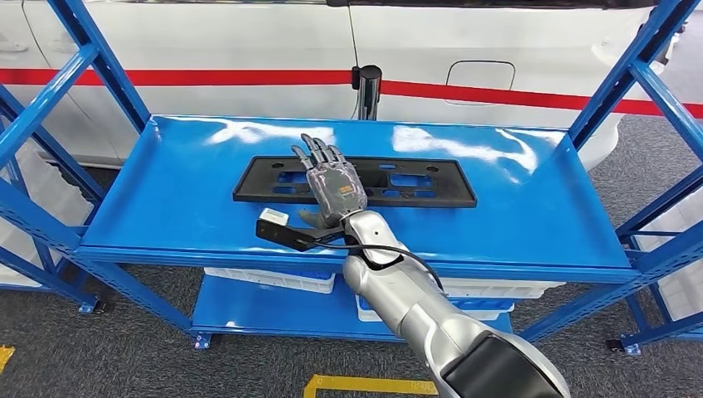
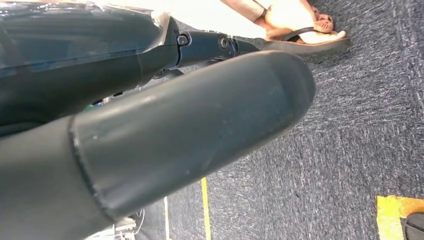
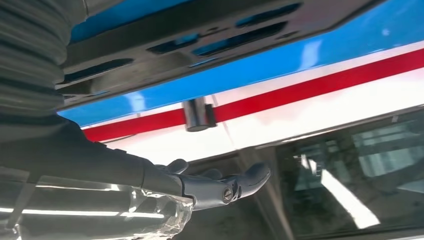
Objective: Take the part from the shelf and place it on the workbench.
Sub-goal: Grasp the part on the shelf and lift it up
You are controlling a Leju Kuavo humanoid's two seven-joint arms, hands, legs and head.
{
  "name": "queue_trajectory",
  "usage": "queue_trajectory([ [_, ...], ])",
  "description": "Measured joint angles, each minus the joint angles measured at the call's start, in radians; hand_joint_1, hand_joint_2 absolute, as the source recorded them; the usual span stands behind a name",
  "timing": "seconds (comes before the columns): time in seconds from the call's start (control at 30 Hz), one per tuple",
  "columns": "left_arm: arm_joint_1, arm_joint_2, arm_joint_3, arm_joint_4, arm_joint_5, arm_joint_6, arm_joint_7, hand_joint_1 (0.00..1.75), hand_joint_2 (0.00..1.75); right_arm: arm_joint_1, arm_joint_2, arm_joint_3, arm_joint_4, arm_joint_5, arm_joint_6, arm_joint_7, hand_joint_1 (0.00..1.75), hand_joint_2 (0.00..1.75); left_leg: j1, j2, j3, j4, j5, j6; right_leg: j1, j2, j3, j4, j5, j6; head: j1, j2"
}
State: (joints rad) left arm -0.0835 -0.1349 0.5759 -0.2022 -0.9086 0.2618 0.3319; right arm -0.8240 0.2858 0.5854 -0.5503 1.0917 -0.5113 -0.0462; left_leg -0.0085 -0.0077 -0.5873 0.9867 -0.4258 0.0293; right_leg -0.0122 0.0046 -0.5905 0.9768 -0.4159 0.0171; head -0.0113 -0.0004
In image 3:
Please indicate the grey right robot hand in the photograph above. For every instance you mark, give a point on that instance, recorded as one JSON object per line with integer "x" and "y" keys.
{"x": 82, "y": 172}

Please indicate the blue metal shelf rack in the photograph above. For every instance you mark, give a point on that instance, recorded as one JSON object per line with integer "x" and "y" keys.
{"x": 298, "y": 56}

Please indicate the dark metal cylinder stub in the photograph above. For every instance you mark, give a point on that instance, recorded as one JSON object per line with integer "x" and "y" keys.
{"x": 197, "y": 114}

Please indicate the white vehicle body red stripe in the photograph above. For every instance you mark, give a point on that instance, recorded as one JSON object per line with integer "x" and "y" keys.
{"x": 298, "y": 116}

